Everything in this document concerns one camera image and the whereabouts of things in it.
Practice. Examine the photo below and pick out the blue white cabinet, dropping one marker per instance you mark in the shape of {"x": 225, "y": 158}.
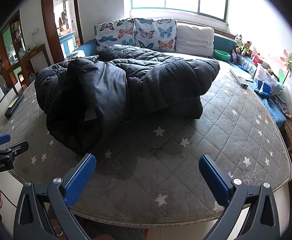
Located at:
{"x": 67, "y": 43}

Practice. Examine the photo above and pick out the left butterfly pillow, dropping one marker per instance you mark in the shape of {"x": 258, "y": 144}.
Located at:
{"x": 114, "y": 32}

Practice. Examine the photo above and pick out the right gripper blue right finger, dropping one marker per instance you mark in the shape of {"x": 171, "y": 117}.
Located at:
{"x": 229, "y": 193}

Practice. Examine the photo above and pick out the long grey box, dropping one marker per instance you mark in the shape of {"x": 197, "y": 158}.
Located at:
{"x": 239, "y": 79}

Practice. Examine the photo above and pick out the grey star quilted mattress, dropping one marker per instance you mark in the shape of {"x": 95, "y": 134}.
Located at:
{"x": 149, "y": 176}

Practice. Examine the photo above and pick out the brown plush toy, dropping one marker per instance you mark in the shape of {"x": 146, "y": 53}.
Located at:
{"x": 245, "y": 49}

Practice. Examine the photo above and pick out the brown wooden door frame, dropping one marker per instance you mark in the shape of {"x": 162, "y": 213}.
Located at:
{"x": 51, "y": 32}

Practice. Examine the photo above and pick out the dark wooden desk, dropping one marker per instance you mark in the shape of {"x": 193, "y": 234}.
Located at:
{"x": 26, "y": 67}

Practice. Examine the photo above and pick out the green plastic bowl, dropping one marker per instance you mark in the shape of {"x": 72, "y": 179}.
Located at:
{"x": 222, "y": 55}

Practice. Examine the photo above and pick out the paper pinwheel on wall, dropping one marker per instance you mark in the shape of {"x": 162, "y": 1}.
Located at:
{"x": 286, "y": 66}

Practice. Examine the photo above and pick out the butterfly pillow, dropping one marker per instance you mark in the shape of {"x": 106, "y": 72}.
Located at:
{"x": 114, "y": 32}
{"x": 159, "y": 35}

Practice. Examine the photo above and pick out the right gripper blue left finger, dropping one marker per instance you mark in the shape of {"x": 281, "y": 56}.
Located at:
{"x": 65, "y": 192}

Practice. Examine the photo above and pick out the right butterfly pillow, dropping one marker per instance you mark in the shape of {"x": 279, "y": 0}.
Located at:
{"x": 159, "y": 35}

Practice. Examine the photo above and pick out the red toy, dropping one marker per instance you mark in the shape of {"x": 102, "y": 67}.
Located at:
{"x": 257, "y": 59}

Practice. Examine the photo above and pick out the black puffer down jacket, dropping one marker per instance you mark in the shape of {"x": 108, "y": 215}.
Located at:
{"x": 86, "y": 99}

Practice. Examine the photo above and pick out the white plain pillow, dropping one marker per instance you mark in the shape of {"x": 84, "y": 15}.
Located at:
{"x": 194, "y": 40}

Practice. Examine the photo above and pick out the clear toy storage bag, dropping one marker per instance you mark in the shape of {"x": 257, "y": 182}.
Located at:
{"x": 267, "y": 84}

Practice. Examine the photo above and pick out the black tablet device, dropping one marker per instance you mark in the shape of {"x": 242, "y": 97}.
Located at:
{"x": 13, "y": 105}

